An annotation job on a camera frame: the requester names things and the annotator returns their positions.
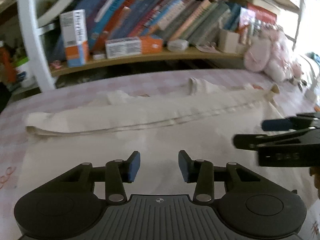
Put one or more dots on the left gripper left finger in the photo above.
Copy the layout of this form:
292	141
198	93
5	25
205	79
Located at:
75	201

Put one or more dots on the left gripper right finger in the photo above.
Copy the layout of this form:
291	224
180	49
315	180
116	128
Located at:
244	201

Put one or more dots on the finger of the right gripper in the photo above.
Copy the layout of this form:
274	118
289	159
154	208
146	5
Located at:
297	122
253	142

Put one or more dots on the cream t-shirt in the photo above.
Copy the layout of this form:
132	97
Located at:
202	124

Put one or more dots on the pink white plush bunny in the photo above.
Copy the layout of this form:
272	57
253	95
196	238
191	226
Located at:
270	54

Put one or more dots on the pink checkered cartoon tablecloth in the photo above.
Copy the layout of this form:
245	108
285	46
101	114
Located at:
14	140

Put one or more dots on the beige pen holder box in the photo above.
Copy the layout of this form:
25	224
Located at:
228	41

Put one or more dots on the small white box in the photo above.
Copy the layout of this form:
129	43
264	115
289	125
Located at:
177	45

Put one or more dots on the white cup with pens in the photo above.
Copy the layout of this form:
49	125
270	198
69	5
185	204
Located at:
24	74

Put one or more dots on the white orange flat box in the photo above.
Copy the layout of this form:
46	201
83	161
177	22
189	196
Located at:
131	46

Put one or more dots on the row of leaning books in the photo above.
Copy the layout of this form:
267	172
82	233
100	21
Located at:
197	21

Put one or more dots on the usmile white orange box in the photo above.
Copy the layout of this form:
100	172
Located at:
75	40

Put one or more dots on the white bookshelf frame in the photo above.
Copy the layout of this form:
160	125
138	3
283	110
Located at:
33	27

